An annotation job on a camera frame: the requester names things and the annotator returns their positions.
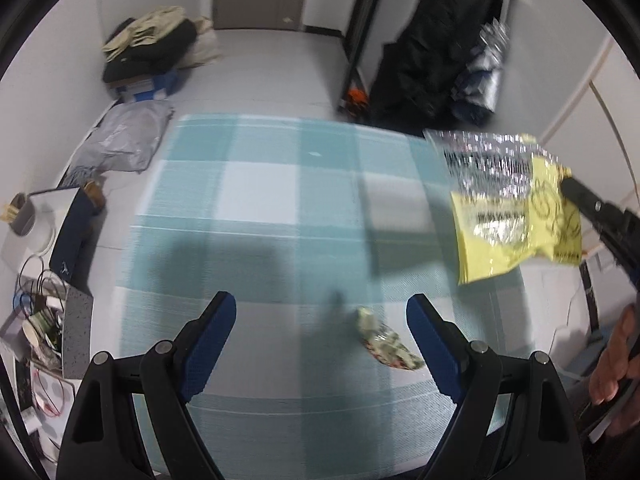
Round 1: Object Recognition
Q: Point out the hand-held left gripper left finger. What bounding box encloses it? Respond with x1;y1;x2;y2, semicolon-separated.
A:
56;291;237;480

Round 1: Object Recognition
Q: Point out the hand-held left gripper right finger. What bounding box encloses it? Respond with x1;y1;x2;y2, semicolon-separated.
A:
406;295;585;480

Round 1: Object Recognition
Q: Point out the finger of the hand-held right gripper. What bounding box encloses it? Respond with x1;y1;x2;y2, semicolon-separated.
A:
560;176;618;241

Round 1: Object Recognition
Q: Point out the small patterned snack wrapper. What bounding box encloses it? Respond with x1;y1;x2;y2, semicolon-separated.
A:
356;307;426;372

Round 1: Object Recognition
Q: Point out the yellow clear plastic bag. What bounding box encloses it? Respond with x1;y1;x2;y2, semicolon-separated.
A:
424;130;585;286

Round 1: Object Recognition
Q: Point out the person's right hand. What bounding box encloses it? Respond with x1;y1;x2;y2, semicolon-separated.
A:
589;304;640;437

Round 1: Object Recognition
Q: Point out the grey speckled box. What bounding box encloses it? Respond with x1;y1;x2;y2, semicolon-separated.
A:
22;287;95;380

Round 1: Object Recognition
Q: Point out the teal checked tablecloth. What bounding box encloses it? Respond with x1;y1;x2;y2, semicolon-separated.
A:
120;114;533;480

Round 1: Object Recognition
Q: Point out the silver folded umbrella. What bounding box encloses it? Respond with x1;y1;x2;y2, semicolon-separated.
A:
452;0;518;116

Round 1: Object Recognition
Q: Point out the paper cup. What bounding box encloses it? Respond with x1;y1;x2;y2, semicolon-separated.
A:
21;312;56;348

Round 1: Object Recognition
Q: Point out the white and navy box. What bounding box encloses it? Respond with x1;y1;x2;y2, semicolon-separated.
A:
0;187;96;281

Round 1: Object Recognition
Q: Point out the white flat board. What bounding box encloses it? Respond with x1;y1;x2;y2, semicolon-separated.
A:
0;340;76;461

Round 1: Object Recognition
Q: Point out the brown cardboard piece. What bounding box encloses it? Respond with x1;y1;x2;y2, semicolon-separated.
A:
82;180;107;211

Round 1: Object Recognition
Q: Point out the small open grey box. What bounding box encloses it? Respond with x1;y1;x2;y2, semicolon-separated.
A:
0;310;26;356

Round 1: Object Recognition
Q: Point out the grey blue cloth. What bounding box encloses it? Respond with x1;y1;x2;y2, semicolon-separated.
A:
62;167;106;187

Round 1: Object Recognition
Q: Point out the black jacket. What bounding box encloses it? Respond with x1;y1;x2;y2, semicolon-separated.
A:
370;0;501;126

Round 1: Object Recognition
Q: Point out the grey white utensil holder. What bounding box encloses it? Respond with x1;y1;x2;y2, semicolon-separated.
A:
10;192;40;237

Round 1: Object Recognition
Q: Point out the grey plastic parcel bag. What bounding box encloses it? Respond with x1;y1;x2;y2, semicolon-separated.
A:
72;100;175;176

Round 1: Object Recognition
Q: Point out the small orange object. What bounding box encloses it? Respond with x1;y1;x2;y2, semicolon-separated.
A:
345;87;371;116

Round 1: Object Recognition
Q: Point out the blue cardboard box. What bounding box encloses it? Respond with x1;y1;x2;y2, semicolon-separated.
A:
114;70;181;103

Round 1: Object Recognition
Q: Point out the black framed glass door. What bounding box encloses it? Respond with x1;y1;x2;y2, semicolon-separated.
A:
342;0;393;106

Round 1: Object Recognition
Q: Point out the pile of clothes on box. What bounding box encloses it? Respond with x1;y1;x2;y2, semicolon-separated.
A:
102;17;198;86

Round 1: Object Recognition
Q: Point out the cream tote bag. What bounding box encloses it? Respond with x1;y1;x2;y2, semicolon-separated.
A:
177;16;221;68

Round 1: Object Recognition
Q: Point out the beige garment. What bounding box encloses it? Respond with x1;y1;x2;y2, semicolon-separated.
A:
102;6;186;53

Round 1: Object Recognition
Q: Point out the red cable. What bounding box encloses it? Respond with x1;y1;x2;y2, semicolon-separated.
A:
32;375;68;418

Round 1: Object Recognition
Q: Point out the tangle of black cables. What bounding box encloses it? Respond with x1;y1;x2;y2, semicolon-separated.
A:
12;255;68;341

